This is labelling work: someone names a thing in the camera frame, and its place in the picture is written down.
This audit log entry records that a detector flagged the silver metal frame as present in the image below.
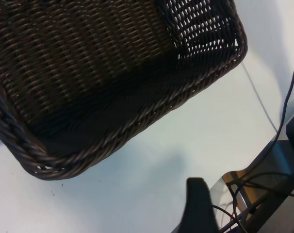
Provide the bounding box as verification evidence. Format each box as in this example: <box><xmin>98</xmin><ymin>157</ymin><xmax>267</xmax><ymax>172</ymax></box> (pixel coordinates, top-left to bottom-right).
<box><xmin>219</xmin><ymin>139</ymin><xmax>294</xmax><ymax>233</ymax></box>

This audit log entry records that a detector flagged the thin black cable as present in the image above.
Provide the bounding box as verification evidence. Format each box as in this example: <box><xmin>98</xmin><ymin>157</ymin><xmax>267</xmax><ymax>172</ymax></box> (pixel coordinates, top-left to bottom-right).
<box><xmin>211</xmin><ymin>203</ymin><xmax>244</xmax><ymax>233</ymax></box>
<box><xmin>230</xmin><ymin>171</ymin><xmax>294</xmax><ymax>197</ymax></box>

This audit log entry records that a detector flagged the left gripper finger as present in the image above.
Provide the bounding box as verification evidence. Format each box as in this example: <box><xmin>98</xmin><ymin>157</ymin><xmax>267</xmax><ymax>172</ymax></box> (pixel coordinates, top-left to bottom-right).
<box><xmin>180</xmin><ymin>177</ymin><xmax>221</xmax><ymax>233</ymax></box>

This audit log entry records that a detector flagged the dark brown wicker basket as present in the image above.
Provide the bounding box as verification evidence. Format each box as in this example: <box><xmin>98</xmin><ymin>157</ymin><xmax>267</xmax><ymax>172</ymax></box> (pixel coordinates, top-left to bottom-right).
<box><xmin>0</xmin><ymin>0</ymin><xmax>248</xmax><ymax>181</ymax></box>

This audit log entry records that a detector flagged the long black cable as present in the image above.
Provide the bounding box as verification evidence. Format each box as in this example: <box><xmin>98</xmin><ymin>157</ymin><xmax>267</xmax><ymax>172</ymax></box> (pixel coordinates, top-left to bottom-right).
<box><xmin>224</xmin><ymin>45</ymin><xmax>294</xmax><ymax>219</ymax></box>

